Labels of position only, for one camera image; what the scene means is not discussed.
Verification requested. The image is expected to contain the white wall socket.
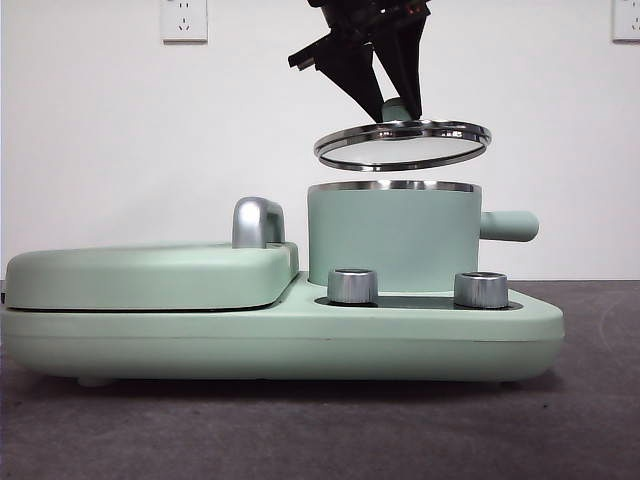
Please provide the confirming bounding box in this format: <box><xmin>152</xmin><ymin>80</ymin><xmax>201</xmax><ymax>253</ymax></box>
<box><xmin>159</xmin><ymin>0</ymin><xmax>209</xmax><ymax>44</ymax></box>
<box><xmin>612</xmin><ymin>0</ymin><xmax>640</xmax><ymax>44</ymax></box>

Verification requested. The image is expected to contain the chrome grill lid handle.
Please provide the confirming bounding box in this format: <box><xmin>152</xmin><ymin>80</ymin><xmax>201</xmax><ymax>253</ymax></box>
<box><xmin>231</xmin><ymin>197</ymin><xmax>287</xmax><ymax>250</ymax></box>

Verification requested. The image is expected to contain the green grill lid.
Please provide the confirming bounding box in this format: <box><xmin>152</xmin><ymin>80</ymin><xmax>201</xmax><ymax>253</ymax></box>
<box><xmin>4</xmin><ymin>240</ymin><xmax>301</xmax><ymax>312</ymax></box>

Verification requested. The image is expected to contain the silver control knob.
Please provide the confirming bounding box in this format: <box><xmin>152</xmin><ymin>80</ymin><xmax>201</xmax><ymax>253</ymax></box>
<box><xmin>327</xmin><ymin>268</ymin><xmax>380</xmax><ymax>305</ymax></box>
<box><xmin>453</xmin><ymin>271</ymin><xmax>510</xmax><ymax>308</ymax></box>

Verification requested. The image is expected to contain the green breakfast machine base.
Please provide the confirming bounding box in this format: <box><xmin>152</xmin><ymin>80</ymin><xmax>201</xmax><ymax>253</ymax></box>
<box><xmin>0</xmin><ymin>272</ymin><xmax>566</xmax><ymax>389</ymax></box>

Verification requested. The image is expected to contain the green pot with handle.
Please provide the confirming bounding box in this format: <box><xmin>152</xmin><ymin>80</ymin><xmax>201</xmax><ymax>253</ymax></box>
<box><xmin>306</xmin><ymin>179</ymin><xmax>541</xmax><ymax>296</ymax></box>

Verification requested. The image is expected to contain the glass pot lid green knob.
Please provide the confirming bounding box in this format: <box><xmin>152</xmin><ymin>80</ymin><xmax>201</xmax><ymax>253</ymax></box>
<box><xmin>313</xmin><ymin>98</ymin><xmax>493</xmax><ymax>172</ymax></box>

